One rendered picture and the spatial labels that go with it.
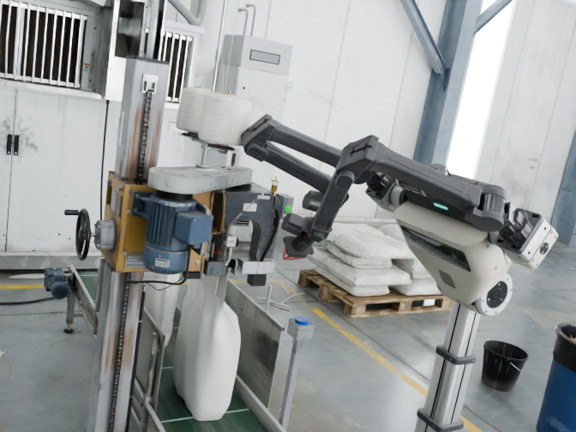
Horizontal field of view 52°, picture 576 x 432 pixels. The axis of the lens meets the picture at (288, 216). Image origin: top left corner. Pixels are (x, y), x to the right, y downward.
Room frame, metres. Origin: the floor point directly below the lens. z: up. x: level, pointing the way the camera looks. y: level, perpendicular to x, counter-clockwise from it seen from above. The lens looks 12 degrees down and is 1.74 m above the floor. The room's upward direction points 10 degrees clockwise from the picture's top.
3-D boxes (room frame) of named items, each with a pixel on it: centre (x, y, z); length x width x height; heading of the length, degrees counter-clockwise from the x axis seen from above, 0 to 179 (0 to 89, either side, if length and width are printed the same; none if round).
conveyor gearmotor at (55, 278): (3.46, 1.32, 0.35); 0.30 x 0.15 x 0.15; 31
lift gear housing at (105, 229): (2.02, 0.63, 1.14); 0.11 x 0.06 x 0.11; 31
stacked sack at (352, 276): (4.95, -0.78, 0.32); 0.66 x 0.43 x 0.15; 123
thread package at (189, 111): (2.22, 0.40, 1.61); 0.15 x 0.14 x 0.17; 31
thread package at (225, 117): (2.00, 0.26, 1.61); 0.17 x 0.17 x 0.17
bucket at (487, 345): (3.84, -1.62, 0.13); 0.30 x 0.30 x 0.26
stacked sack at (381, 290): (5.08, -0.64, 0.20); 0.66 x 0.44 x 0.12; 31
